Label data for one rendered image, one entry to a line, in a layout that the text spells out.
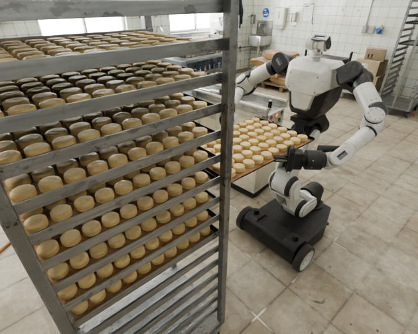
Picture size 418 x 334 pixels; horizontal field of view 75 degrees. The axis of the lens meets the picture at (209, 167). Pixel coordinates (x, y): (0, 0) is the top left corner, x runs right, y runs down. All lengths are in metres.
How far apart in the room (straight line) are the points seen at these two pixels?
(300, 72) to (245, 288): 1.36
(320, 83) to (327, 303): 1.32
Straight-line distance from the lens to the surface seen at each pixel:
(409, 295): 2.29
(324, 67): 1.56
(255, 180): 2.45
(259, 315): 1.87
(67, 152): 0.66
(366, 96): 1.46
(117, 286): 1.04
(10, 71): 0.60
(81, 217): 0.75
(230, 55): 0.80
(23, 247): 0.72
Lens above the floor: 1.60
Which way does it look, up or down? 32 degrees down
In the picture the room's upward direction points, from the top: straight up
